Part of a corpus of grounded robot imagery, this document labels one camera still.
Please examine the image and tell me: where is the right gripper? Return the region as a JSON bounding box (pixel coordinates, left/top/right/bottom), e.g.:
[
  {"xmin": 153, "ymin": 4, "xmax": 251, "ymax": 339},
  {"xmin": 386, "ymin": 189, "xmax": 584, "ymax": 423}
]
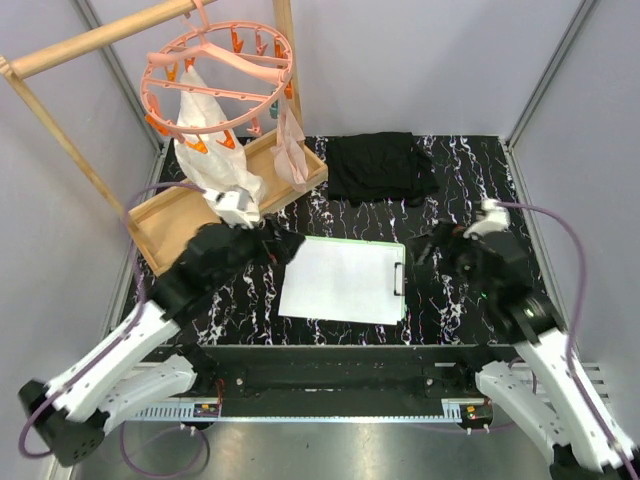
[{"xmin": 406, "ymin": 217, "xmax": 497, "ymax": 301}]

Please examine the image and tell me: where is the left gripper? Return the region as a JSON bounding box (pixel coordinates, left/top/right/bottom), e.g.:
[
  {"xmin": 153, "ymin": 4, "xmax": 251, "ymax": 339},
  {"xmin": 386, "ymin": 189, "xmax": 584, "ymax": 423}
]
[{"xmin": 210, "ymin": 213, "xmax": 305, "ymax": 292}]

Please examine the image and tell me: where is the green clipboard folder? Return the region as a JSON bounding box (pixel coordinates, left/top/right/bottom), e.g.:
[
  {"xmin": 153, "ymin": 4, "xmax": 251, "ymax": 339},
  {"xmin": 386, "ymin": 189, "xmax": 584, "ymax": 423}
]
[{"xmin": 277, "ymin": 235, "xmax": 408, "ymax": 326}]

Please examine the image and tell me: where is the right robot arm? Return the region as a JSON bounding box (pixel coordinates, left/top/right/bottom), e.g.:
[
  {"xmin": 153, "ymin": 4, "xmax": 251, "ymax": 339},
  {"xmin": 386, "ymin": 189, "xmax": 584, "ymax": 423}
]
[{"xmin": 408, "ymin": 222, "xmax": 639, "ymax": 479}]

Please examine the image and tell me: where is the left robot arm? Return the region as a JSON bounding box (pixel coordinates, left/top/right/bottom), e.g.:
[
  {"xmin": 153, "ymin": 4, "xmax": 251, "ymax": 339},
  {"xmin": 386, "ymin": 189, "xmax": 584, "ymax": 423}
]
[{"xmin": 18, "ymin": 219, "xmax": 305, "ymax": 467}]

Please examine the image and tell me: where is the metal clipboard clip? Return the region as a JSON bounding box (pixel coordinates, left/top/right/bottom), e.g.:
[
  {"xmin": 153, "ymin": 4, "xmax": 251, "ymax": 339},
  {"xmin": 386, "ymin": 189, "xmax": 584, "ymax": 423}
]
[{"xmin": 393, "ymin": 262, "xmax": 405, "ymax": 297}]

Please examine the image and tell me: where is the wooden rack with tray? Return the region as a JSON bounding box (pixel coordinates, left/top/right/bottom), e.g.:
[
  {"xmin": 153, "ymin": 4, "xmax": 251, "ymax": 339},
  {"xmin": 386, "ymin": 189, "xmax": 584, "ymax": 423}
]
[{"xmin": 0, "ymin": 0, "xmax": 329, "ymax": 277}]

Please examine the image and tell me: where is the pink hanging cloth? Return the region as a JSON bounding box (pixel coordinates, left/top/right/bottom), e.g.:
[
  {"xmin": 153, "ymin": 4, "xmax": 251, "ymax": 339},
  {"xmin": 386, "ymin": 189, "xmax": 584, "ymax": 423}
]
[{"xmin": 271, "ymin": 100, "xmax": 309, "ymax": 191}]

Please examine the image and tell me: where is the black folded cloth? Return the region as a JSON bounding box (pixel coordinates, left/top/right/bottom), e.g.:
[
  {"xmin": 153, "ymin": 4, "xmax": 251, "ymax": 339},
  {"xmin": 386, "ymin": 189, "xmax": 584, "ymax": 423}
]
[{"xmin": 326, "ymin": 132, "xmax": 439, "ymax": 205}]

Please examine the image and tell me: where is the pink round clip hanger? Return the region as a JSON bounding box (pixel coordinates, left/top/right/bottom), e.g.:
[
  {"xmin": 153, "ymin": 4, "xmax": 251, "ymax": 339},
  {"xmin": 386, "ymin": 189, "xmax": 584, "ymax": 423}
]
[{"xmin": 140, "ymin": 1, "xmax": 295, "ymax": 153}]

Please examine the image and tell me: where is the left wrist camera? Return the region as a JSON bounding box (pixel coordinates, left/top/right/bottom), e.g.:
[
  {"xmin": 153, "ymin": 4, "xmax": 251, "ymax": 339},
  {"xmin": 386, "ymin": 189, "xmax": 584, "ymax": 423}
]
[{"xmin": 203, "ymin": 187, "xmax": 261, "ymax": 229}]

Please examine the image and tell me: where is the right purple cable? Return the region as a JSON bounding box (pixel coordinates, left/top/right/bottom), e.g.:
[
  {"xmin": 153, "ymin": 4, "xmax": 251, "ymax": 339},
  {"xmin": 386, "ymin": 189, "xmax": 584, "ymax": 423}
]
[{"xmin": 424, "ymin": 200, "xmax": 636, "ymax": 476}]

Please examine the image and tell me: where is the purple cable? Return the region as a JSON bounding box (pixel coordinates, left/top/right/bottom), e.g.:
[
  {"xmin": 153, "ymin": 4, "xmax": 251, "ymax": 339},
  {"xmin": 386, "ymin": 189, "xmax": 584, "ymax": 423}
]
[
  {"xmin": 18, "ymin": 182, "xmax": 211, "ymax": 476},
  {"xmin": 424, "ymin": 200, "xmax": 636, "ymax": 476}
]

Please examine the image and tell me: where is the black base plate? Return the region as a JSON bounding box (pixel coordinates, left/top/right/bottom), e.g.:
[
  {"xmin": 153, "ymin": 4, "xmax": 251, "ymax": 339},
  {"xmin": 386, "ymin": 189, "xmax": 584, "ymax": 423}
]
[{"xmin": 158, "ymin": 344, "xmax": 514, "ymax": 417}]

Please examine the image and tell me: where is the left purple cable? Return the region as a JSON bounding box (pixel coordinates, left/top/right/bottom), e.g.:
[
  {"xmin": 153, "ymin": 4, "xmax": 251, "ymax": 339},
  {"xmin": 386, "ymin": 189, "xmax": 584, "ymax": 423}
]
[{"xmin": 18, "ymin": 182, "xmax": 211, "ymax": 476}]

